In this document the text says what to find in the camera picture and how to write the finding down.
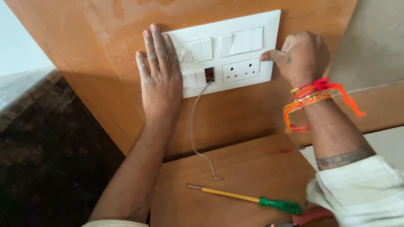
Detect person's right hand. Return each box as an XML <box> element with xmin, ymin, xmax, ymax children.
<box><xmin>260</xmin><ymin>32</ymin><xmax>331</xmax><ymax>90</ymax></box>

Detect person's left hand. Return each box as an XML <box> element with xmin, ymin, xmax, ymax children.
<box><xmin>136</xmin><ymin>24</ymin><xmax>184</xmax><ymax>119</ymax></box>

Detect white electrical switch board plate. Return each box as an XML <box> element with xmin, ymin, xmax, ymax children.
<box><xmin>162</xmin><ymin>9</ymin><xmax>281</xmax><ymax>99</ymax></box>

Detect orange red wrist threads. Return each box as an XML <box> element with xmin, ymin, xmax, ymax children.
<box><xmin>282</xmin><ymin>78</ymin><xmax>367</xmax><ymax>133</ymax></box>

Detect brown wooden cabinet panel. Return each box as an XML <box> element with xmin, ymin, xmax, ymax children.
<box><xmin>4</xmin><ymin>0</ymin><xmax>404</xmax><ymax>164</ymax></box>

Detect white shirt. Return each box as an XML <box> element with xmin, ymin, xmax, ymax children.
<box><xmin>82</xmin><ymin>154</ymin><xmax>404</xmax><ymax>227</ymax></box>

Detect gold beaded bracelet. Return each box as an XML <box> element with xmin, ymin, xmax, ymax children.
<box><xmin>290</xmin><ymin>88</ymin><xmax>333</xmax><ymax>103</ymax></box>

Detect thin grey wire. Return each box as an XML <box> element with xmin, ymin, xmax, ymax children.
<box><xmin>189</xmin><ymin>81</ymin><xmax>222</xmax><ymax>181</ymax></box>

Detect green handled yellow shaft screwdriver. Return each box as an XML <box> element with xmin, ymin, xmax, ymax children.
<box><xmin>185</xmin><ymin>184</ymin><xmax>302</xmax><ymax>216</ymax></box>

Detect red handled pliers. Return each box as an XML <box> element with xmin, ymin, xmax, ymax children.
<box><xmin>265</xmin><ymin>206</ymin><xmax>335</xmax><ymax>227</ymax></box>

